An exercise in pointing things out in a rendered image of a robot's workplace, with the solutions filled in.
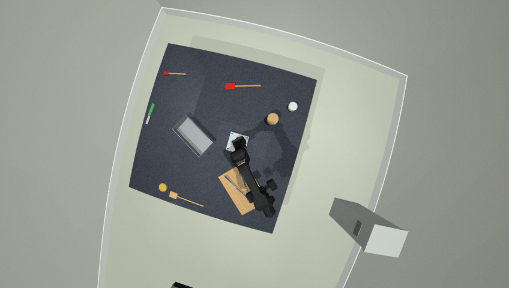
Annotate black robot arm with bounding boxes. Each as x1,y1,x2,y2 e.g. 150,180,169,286
230,136,276,218

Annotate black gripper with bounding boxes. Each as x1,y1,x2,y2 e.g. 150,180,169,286
245,179,277,204

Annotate light wooden board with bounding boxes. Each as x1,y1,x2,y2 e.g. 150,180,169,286
218,167,255,215

